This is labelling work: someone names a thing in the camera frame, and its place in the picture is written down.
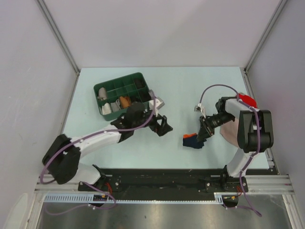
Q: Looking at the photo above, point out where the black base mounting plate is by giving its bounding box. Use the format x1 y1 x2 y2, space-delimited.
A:
91 167 278 193

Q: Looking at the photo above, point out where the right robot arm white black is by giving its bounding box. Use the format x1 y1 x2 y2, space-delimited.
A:
196 97 274 192

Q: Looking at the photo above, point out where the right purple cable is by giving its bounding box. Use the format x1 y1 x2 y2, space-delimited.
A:
197 84 263 217

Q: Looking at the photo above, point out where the green compartment organizer tray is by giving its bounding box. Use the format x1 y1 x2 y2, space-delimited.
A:
93 72 150 121

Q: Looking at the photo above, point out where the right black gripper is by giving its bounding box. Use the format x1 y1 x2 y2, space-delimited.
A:
196 112 234 141

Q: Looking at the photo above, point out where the black rolled cloth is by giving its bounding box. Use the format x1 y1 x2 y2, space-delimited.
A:
130 96 142 104
134 79 146 89
138 91 151 103

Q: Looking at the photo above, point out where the slotted cable duct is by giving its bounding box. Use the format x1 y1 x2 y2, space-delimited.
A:
43 192 238 205

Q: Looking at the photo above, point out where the orange rolled cloth in tray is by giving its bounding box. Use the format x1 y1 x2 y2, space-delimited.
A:
119 96 132 109

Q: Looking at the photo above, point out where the beige rolled cloth in tray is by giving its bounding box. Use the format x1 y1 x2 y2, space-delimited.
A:
97 87 108 101

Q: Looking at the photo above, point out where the grey rolled cloth in tray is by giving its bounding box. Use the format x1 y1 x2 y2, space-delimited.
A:
111 99 121 112

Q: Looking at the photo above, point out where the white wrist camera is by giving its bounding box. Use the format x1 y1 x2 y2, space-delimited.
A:
194 103 206 118
149 97 165 116

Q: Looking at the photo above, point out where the black rolled cloth back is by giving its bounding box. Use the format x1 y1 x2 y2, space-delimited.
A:
134 79 146 89

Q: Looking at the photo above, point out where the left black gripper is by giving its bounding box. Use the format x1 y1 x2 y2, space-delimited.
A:
132 106 172 135

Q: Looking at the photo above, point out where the white rolled cloth in tray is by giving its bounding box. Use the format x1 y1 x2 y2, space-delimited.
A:
102 103 112 115

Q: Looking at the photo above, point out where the black rolled cloth right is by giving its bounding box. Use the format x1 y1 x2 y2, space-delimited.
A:
138 91 151 103

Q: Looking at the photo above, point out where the navy orange underwear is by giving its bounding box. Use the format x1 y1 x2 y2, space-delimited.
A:
183 133 204 149

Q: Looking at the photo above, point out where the black rolled cloth front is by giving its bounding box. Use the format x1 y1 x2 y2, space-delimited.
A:
130 96 142 104

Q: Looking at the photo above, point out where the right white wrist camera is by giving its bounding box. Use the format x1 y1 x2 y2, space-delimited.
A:
194 103 206 118

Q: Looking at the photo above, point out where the aluminium frame rail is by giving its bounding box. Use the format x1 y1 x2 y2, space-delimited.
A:
34 175 295 195

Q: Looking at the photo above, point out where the red white underwear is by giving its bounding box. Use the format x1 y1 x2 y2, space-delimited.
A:
237 93 257 109

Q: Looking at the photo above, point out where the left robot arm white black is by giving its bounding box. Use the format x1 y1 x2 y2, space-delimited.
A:
40 100 173 191

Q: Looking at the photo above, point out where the pink underwear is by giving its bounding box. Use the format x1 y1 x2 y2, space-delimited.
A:
220 118 239 147

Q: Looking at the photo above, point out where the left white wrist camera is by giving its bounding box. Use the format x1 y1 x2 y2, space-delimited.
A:
149 97 165 116

